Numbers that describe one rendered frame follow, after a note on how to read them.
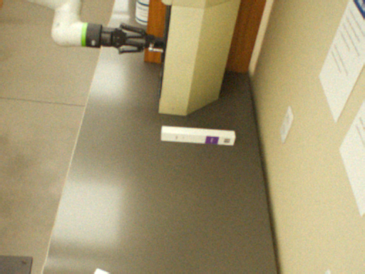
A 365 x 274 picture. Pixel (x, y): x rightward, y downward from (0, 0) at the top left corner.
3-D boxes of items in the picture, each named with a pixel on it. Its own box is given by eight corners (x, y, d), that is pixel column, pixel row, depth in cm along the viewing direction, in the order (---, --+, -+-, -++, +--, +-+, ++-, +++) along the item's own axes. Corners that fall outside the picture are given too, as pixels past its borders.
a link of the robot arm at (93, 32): (89, 17, 173) (89, 38, 180) (84, 32, 165) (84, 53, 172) (105, 19, 173) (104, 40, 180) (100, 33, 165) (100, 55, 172)
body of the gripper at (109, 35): (100, 51, 173) (124, 53, 173) (100, 31, 167) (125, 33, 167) (103, 41, 178) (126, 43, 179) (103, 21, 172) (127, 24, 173)
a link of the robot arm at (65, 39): (53, 48, 178) (46, 42, 167) (55, 17, 178) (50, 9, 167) (87, 52, 178) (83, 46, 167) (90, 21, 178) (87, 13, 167)
